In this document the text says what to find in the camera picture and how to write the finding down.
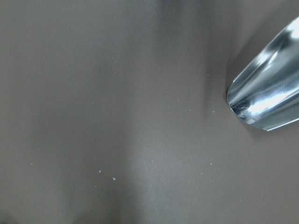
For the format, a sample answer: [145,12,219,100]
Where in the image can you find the metal ice scoop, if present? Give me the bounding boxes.
[227,18,299,131]

